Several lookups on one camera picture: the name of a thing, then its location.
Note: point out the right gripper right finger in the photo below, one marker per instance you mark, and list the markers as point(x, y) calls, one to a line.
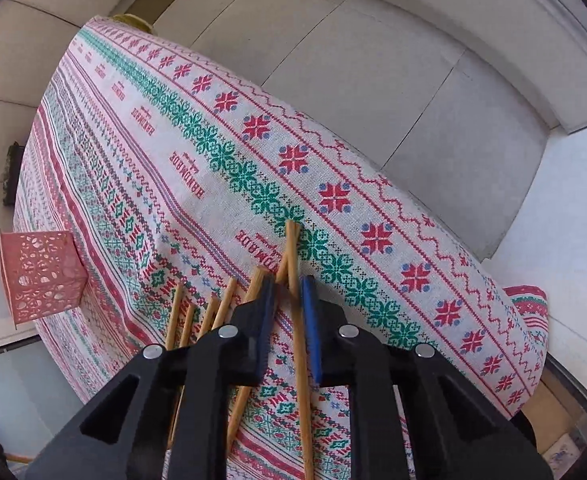
point(328, 359)

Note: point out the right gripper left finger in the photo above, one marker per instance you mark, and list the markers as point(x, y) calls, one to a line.
point(249, 349)

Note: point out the wooden chopstick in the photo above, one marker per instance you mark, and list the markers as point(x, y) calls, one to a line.
point(174, 318)
point(299, 351)
point(243, 391)
point(186, 327)
point(222, 311)
point(209, 315)

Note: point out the wooden chopstick on table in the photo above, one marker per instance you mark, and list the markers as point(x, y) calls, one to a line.
point(222, 311)
point(209, 315)
point(174, 318)
point(243, 391)
point(186, 327)

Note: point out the embroidered patterned tablecloth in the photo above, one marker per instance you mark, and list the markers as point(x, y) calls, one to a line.
point(169, 171)

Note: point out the pink perforated utensil holder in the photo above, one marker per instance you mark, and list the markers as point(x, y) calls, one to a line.
point(41, 274)

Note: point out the dark trash bin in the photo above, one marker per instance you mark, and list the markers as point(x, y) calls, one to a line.
point(11, 177)

